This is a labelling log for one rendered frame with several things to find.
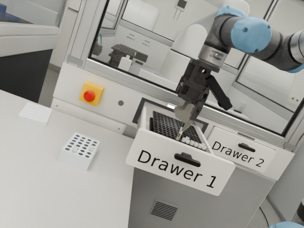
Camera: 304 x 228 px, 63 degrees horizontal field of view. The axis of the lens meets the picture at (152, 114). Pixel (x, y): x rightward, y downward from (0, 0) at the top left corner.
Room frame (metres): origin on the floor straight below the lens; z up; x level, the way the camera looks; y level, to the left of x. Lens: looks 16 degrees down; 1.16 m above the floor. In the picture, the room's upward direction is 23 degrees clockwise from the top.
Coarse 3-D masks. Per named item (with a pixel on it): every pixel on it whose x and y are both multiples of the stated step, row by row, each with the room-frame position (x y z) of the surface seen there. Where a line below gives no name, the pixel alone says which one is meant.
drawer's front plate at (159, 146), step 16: (144, 128) 0.63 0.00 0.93; (144, 144) 0.61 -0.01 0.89; (160, 144) 0.62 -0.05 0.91; (176, 144) 0.63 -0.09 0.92; (128, 160) 0.61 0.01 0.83; (144, 160) 0.62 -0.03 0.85; (160, 160) 0.62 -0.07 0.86; (176, 160) 0.63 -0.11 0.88; (208, 160) 0.64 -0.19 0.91; (224, 160) 0.65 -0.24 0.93; (176, 176) 0.63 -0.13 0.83; (192, 176) 0.64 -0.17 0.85; (208, 176) 0.64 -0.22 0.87; (224, 176) 0.65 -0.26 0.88; (208, 192) 0.65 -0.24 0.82
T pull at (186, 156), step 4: (184, 152) 0.63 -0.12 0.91; (176, 156) 0.59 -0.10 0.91; (180, 156) 0.59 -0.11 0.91; (184, 156) 0.60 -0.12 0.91; (188, 156) 0.61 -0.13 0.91; (180, 160) 0.59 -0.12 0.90; (184, 160) 0.59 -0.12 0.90; (188, 160) 0.59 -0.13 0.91; (192, 160) 0.60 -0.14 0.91; (192, 164) 0.60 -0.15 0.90; (196, 164) 0.60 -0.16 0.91; (200, 164) 0.60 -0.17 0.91
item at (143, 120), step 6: (144, 108) 0.94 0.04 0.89; (150, 108) 0.97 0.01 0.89; (144, 114) 0.86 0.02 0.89; (150, 114) 0.97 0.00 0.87; (138, 120) 0.90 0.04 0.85; (144, 120) 0.80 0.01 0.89; (180, 120) 0.99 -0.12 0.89; (138, 126) 0.81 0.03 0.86; (144, 126) 0.74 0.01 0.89; (198, 132) 0.96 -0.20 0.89; (204, 138) 0.88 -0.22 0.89; (210, 150) 0.78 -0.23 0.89
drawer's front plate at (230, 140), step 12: (216, 132) 0.97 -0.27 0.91; (228, 132) 0.99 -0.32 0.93; (216, 144) 0.98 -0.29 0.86; (228, 144) 0.98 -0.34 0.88; (252, 144) 0.99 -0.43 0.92; (228, 156) 0.99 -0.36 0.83; (240, 156) 0.99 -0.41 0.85; (252, 156) 1.00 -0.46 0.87; (264, 156) 1.00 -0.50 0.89; (252, 168) 1.00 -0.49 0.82; (264, 168) 1.01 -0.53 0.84
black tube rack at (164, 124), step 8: (152, 112) 0.93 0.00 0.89; (152, 120) 0.90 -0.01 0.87; (160, 120) 0.85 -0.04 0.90; (168, 120) 0.89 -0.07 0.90; (176, 120) 0.94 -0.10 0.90; (152, 128) 0.82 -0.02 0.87; (160, 128) 0.77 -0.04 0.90; (168, 128) 0.81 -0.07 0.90; (176, 128) 0.84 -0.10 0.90; (192, 128) 0.92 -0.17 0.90; (176, 136) 0.76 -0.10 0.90; (184, 136) 0.80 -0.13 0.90; (192, 136) 0.83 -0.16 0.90
